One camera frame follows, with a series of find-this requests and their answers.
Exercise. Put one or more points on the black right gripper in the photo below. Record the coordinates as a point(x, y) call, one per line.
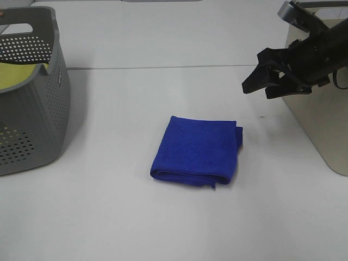
point(303, 64)

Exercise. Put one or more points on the blue towel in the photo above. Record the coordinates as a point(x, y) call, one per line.
point(198, 152)

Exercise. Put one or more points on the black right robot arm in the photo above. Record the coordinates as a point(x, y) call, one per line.
point(317, 29)

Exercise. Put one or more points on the beige bin with grey rim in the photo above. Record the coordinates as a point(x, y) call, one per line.
point(323, 113)

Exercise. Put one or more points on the grey perforated plastic basket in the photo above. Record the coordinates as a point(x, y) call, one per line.
point(34, 117)

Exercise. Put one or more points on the yellow-green towel in basket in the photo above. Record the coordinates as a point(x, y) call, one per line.
point(14, 76)

